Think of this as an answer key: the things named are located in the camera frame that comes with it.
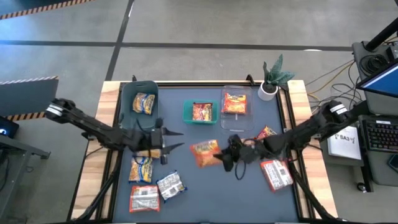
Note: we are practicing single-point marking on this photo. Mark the orange ramen noodle packet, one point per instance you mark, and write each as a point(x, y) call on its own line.
point(144, 198)
point(234, 103)
point(203, 152)

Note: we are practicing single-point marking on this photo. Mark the potted snake plant white pot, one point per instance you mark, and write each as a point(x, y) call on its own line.
point(273, 77)

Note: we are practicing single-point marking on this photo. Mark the grey equipment cart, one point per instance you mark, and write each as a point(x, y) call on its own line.
point(382, 105)

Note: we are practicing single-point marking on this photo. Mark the white paper sign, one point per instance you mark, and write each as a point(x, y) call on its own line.
point(345, 144)

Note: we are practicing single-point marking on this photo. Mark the dark grey floor mat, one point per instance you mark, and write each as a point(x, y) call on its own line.
point(28, 96)

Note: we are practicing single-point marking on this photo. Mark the light wooden table board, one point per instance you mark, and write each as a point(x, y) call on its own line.
point(297, 93)
point(105, 102)

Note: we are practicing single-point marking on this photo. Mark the small teal plastic bin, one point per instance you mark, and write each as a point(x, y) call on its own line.
point(186, 121)

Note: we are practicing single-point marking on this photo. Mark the black device blue light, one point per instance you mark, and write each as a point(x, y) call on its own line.
point(6, 127)

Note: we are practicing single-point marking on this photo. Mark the red ramen noodle packet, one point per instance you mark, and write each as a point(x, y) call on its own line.
point(276, 175)
point(202, 111)
point(265, 132)

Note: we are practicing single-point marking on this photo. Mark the monitor with blue screen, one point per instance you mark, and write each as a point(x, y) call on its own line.
point(382, 82)

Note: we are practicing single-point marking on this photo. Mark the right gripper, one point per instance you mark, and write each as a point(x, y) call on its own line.
point(248, 151)

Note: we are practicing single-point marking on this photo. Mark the clear plastic bin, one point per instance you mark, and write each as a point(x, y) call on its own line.
point(236, 124)

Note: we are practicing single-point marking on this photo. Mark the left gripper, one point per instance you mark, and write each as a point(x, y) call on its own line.
point(157, 140)

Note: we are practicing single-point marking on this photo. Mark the black pole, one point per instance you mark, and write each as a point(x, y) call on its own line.
point(381, 34)

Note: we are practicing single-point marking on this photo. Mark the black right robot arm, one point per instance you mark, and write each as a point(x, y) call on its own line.
point(304, 130)

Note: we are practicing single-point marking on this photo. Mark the black table frame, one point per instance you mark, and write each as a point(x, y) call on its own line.
point(116, 186)

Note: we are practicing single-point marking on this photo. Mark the black keyboard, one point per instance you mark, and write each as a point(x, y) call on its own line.
point(381, 135)

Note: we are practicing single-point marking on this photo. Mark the black caster wheel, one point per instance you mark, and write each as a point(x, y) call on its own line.
point(361, 186)

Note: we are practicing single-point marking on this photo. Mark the black corner bracket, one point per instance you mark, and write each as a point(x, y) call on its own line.
point(249, 77)
point(134, 77)

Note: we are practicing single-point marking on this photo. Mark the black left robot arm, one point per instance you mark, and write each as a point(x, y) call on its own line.
point(93, 127)

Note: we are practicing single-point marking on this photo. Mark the grey metal desk frame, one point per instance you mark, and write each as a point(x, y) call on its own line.
point(18, 149)

